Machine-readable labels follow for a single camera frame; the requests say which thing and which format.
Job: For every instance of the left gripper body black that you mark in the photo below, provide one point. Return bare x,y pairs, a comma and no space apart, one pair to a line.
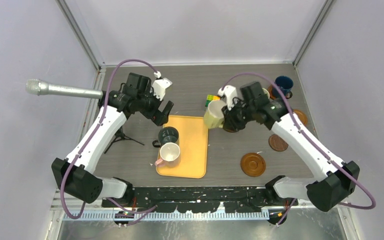
150,109

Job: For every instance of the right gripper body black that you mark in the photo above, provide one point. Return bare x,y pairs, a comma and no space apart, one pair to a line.
240,114

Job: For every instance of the cream yellow mug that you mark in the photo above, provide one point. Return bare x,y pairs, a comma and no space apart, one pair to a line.
214,117

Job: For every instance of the light green mug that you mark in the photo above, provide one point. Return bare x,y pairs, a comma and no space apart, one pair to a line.
266,93

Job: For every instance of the yellow tray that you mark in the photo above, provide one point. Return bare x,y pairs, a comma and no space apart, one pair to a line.
193,143

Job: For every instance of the brown wooden coaster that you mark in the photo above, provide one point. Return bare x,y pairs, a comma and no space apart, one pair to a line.
253,164
302,116
270,90

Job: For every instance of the dark walnut coaster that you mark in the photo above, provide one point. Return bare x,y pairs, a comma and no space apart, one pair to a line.
277,143

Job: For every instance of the navy blue mug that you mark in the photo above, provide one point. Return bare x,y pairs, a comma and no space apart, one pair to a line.
285,84

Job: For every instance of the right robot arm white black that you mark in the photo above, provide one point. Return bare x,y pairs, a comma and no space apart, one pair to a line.
330,183

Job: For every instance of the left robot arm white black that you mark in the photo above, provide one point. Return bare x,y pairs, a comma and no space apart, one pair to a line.
74,175

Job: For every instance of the dark green mug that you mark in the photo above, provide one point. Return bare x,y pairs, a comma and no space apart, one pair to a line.
166,135

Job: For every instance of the colourful toy brick block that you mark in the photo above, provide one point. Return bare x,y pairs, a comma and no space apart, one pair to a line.
211,98

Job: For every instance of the black microphone tripod stand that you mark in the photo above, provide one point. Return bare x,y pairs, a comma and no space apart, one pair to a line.
121,136

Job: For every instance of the pink white mug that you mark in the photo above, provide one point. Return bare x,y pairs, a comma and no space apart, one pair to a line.
169,155

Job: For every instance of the silver microphone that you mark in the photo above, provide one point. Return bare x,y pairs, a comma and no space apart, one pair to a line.
41,88

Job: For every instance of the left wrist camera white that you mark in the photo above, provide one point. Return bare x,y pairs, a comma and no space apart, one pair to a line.
160,87

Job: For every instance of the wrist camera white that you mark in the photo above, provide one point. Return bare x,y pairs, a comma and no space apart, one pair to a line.
160,87
228,92

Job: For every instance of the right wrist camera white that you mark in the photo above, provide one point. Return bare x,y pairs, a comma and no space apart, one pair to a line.
228,92

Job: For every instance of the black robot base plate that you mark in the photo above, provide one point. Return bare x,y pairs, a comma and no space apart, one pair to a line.
234,199

